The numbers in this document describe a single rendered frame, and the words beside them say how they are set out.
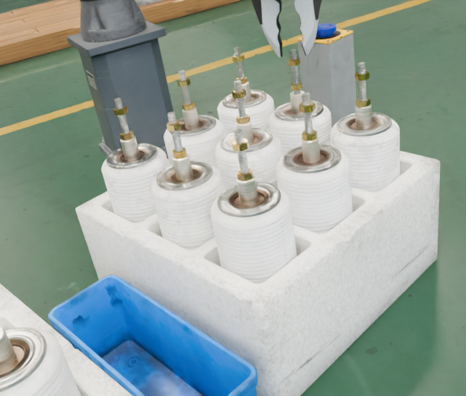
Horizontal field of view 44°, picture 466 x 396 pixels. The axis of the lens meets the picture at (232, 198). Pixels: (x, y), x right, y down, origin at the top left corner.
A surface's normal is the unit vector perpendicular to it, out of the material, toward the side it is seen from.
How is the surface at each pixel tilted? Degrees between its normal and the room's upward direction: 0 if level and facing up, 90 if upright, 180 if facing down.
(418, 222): 90
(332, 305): 90
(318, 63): 90
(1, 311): 0
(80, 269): 0
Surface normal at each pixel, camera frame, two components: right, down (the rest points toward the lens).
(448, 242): -0.15, -0.85
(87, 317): 0.68, 0.24
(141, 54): 0.48, 0.37
